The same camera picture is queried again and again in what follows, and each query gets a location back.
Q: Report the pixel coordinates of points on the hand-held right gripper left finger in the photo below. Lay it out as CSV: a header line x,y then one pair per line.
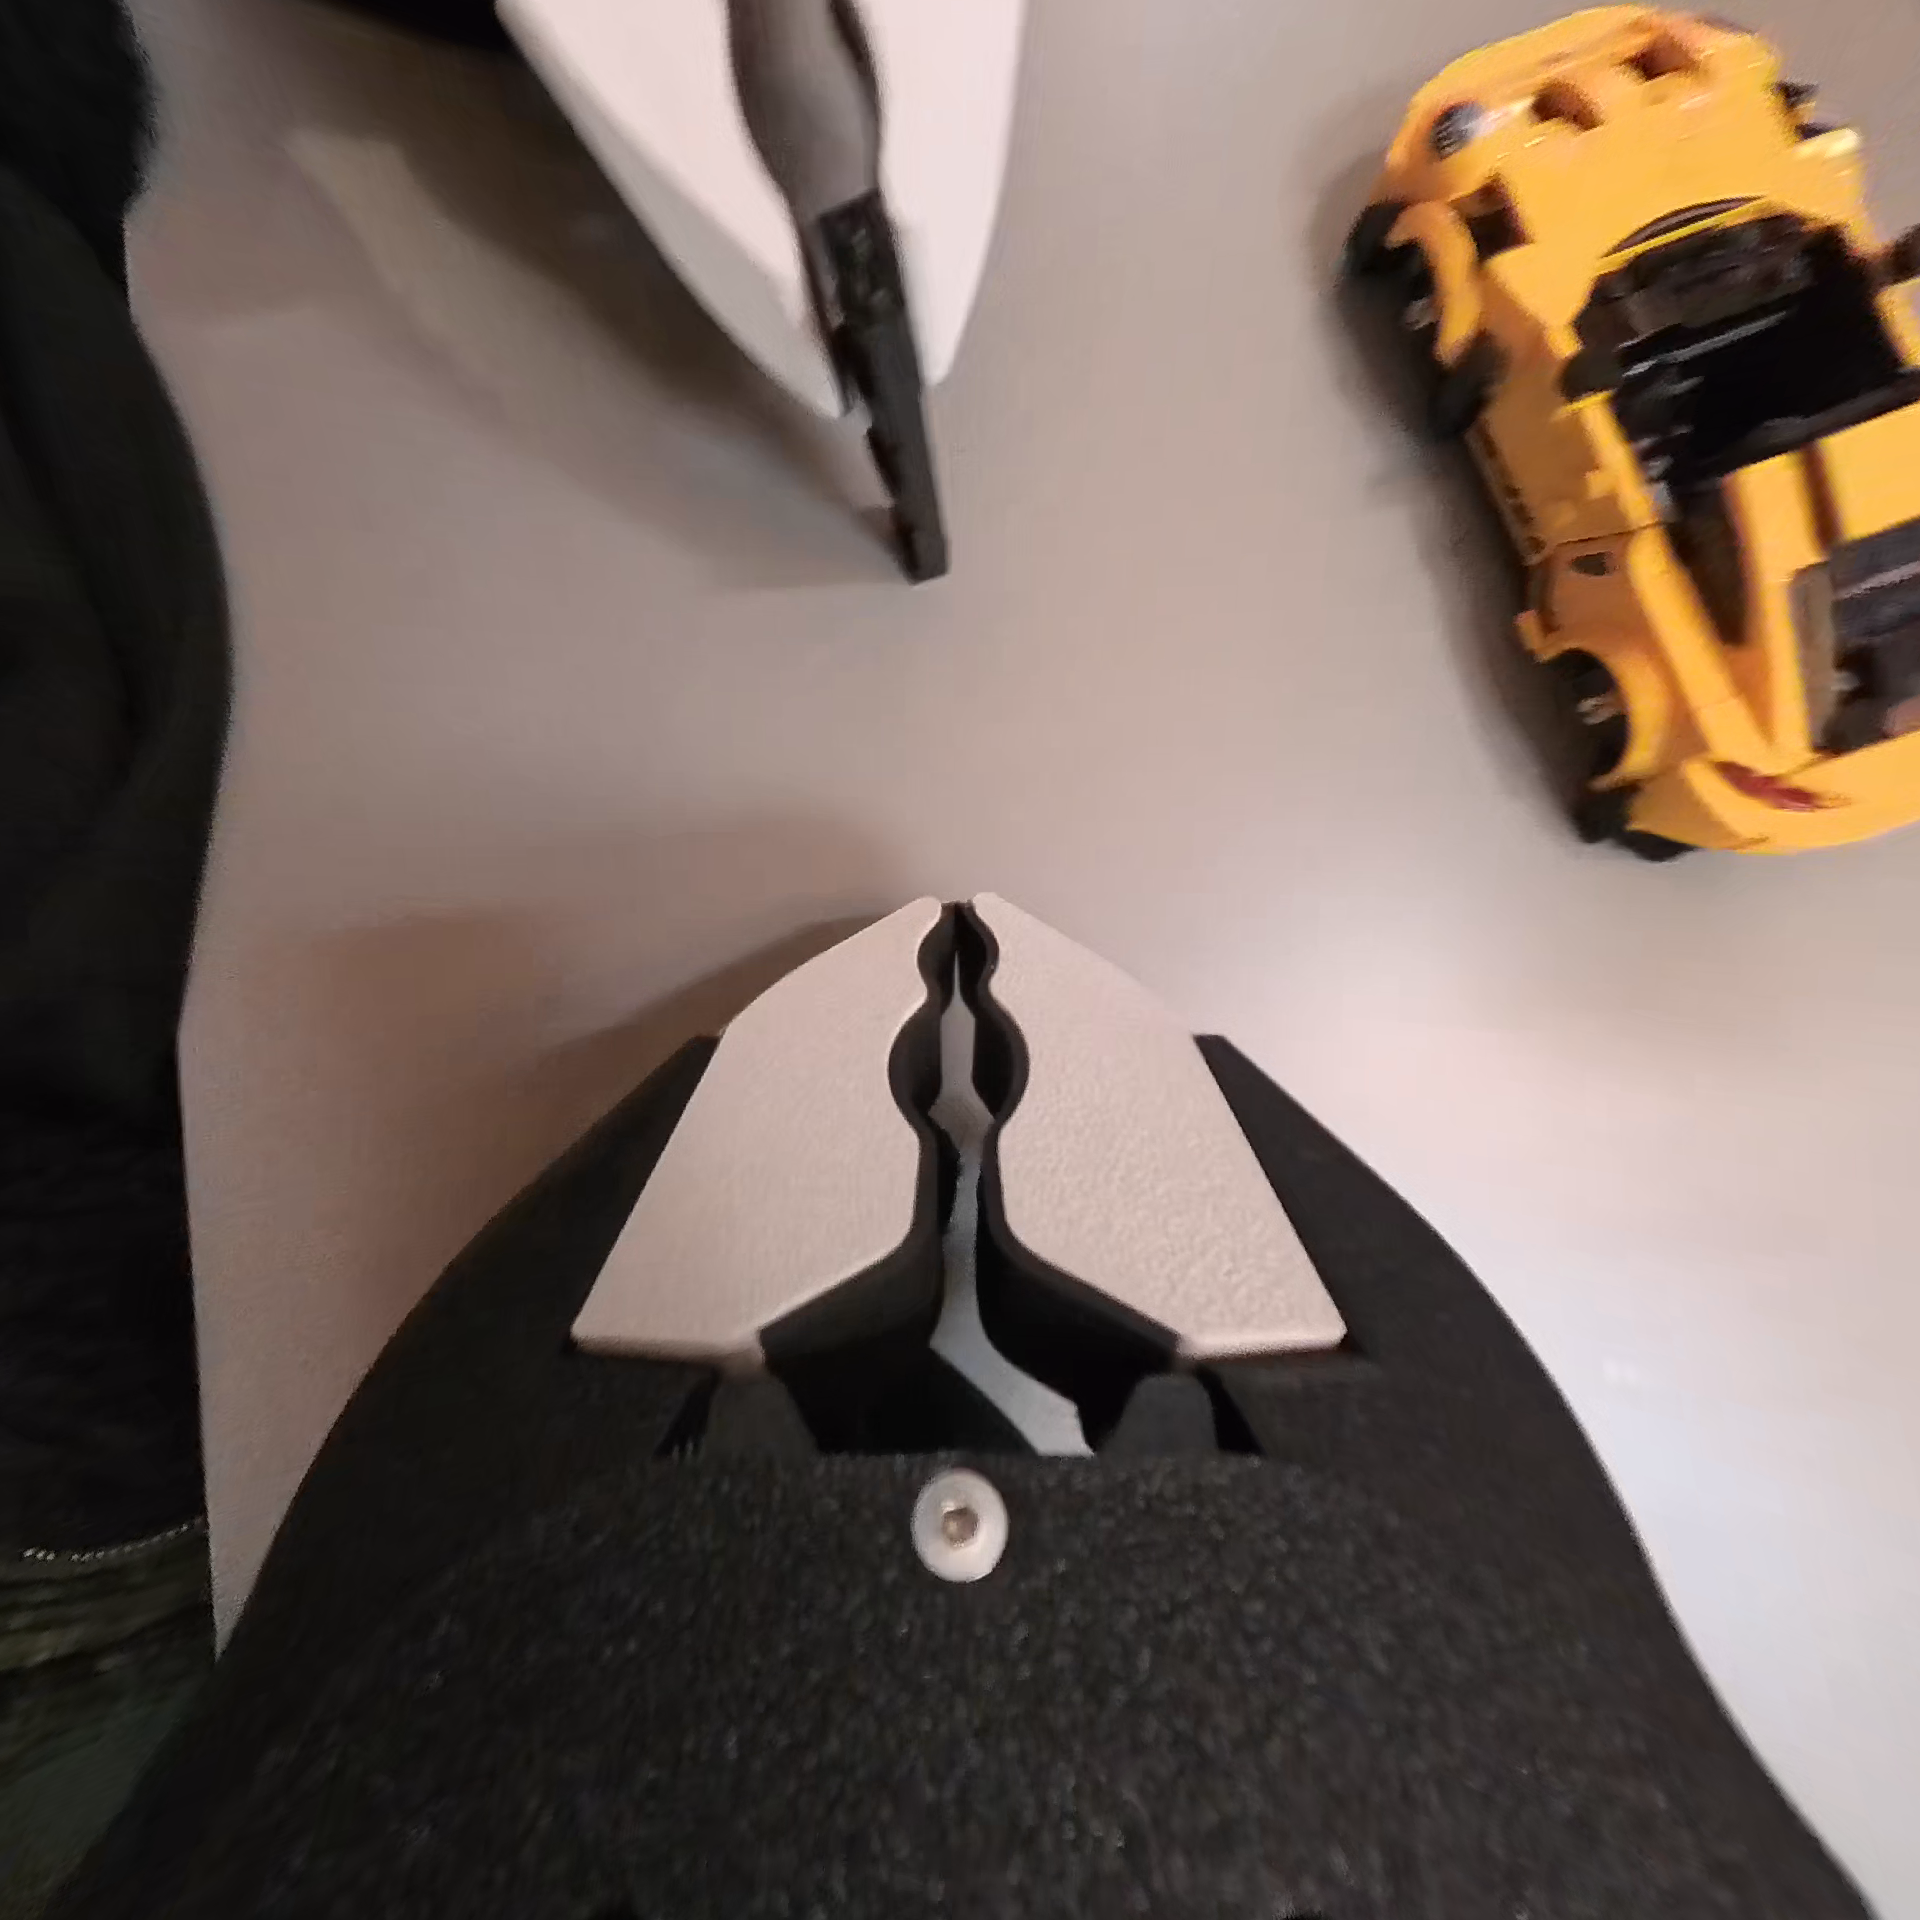
x,y
762,1165

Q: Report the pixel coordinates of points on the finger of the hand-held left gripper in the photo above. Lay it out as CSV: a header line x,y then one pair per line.
x,y
644,121
945,153

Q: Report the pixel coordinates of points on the yellow lego car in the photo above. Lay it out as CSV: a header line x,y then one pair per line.
x,y
1571,164

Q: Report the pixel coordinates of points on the black and yellow lego strip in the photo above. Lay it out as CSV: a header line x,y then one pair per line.
x,y
882,378

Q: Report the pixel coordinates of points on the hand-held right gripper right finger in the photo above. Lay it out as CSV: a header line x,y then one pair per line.
x,y
1154,1165

